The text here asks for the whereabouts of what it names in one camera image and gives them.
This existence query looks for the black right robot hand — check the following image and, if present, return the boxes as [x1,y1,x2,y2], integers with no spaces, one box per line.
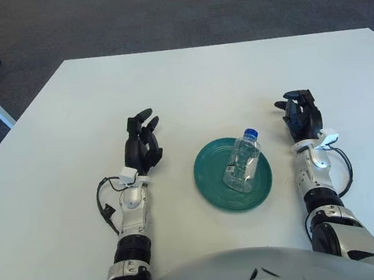
[272,87,326,146]

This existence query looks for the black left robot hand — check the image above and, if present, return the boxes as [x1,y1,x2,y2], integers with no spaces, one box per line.
[117,107,167,179]

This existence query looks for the clear bottle with blue cap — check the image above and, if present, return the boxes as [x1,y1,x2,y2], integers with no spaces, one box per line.
[215,126,267,196]

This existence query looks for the green round plate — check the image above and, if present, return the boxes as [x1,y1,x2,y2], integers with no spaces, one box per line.
[189,131,277,219]

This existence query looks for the grey robot torso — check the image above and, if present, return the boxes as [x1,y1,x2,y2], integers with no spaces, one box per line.
[112,231,374,280]

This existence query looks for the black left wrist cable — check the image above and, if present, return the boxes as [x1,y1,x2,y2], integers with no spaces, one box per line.
[94,173,141,238]

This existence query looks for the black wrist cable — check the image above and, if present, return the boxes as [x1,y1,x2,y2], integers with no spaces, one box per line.
[325,142,356,199]
[94,173,141,238]

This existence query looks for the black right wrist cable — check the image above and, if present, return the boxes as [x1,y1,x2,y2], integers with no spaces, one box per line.
[325,142,356,199]

